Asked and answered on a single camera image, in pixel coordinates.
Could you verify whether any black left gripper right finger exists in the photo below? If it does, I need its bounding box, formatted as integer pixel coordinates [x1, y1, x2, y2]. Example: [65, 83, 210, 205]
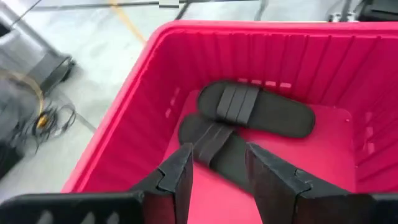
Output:
[244, 142, 398, 224]

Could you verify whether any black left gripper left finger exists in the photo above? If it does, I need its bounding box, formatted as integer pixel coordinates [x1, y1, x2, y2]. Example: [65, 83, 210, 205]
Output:
[0, 142, 194, 224]

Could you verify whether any black rubber slide sandal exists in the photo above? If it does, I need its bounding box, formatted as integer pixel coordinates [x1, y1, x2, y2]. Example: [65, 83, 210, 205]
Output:
[197, 80, 317, 139]
[177, 113, 259, 195]

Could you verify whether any red plastic storage bin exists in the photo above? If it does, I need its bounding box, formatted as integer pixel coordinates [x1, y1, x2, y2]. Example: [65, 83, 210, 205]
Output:
[60, 20, 398, 224]

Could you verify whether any grey machine base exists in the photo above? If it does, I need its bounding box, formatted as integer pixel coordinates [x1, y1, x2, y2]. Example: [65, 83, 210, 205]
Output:
[0, 6, 77, 94]

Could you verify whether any black cable tangle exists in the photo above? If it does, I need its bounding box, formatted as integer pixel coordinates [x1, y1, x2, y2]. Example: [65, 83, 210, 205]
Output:
[29, 101, 78, 153]

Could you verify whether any yellow floor cable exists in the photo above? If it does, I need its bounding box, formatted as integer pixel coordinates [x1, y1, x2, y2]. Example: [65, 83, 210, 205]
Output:
[108, 0, 147, 44]

